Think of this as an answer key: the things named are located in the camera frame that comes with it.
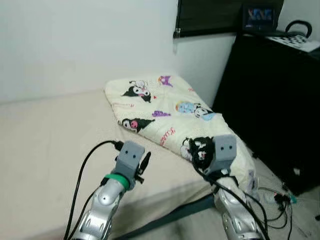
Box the cream cartoon print blanket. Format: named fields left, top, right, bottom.
left=104, top=75, right=258, bottom=193

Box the black cabinet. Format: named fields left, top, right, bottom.
left=212, top=31, right=320, bottom=196

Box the beige sheeted mattress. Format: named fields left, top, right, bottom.
left=0, top=89, right=273, bottom=238

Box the black white checkerboard sheet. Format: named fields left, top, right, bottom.
left=274, top=34, right=320, bottom=53

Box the black laptop lit screen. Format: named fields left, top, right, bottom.
left=242, top=5, right=281, bottom=33

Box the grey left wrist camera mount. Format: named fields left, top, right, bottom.
left=116, top=141, right=146, bottom=176

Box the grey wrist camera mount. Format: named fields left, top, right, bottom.
left=116, top=141, right=146, bottom=176
left=212, top=135, right=237, bottom=173

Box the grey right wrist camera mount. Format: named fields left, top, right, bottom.
left=212, top=135, right=237, bottom=173

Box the dark blue bed frame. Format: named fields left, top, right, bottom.
left=115, top=192, right=216, bottom=240

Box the white power strip with cables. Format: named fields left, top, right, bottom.
left=252, top=185, right=298, bottom=236

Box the black curved handle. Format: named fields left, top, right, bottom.
left=285, top=20, right=313, bottom=40

